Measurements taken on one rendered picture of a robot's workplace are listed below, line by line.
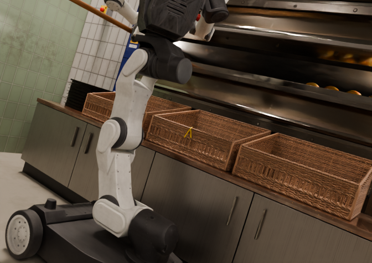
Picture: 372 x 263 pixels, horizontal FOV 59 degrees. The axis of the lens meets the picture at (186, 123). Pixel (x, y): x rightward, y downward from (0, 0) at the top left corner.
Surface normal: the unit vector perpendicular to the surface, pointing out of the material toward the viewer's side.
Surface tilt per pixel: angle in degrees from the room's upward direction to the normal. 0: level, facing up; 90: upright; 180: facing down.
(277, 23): 70
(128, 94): 114
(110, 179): 90
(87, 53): 90
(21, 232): 90
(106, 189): 90
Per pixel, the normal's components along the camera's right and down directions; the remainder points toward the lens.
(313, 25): -0.40, -0.46
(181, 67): 0.80, 0.26
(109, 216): -0.52, -0.14
